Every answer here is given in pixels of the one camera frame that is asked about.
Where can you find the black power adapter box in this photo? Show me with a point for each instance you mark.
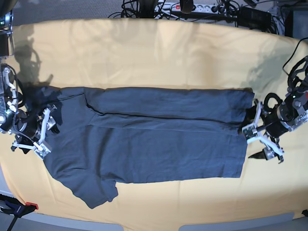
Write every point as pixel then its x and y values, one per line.
pixel 253 16

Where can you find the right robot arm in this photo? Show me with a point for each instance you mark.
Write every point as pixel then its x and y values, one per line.
pixel 12 98

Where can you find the white power strip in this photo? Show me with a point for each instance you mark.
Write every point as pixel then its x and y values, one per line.
pixel 189 9

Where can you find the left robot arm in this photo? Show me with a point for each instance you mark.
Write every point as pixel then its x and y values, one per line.
pixel 294 108

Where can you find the grey-blue T-shirt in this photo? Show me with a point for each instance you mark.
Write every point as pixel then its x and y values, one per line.
pixel 142 135

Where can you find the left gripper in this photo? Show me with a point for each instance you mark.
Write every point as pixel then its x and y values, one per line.
pixel 274 128

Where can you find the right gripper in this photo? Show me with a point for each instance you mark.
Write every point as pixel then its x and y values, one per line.
pixel 27 127

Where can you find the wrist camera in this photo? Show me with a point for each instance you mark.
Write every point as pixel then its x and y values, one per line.
pixel 42 149
pixel 250 133

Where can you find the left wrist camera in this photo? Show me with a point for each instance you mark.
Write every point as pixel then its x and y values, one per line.
pixel 250 133

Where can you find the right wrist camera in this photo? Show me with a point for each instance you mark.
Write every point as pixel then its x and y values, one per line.
pixel 42 149

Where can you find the black clamp at right edge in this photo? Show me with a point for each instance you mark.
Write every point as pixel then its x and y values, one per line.
pixel 305 213

